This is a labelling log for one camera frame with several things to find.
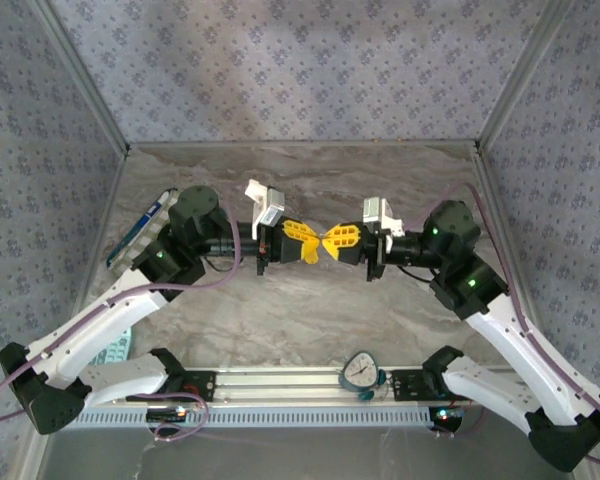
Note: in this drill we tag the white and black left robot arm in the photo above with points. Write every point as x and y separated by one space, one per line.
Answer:
105 320

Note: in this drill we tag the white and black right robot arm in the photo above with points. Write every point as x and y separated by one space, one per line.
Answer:
510 345

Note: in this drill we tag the teal checkered pencil case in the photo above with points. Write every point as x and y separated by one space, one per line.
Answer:
140 235

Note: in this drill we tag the teal alarm clock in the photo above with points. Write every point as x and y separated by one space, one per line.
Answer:
360 372

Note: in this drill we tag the light blue calculator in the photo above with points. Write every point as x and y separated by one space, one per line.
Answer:
115 350

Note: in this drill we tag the small electronics board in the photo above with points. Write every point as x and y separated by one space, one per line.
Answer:
447 417
175 414

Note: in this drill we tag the aluminium table edge rail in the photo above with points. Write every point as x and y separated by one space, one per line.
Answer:
116 175
490 170

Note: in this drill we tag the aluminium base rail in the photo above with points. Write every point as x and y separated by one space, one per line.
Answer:
280 382

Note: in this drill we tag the aluminium frame post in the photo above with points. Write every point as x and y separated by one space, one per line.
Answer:
84 75
520 75

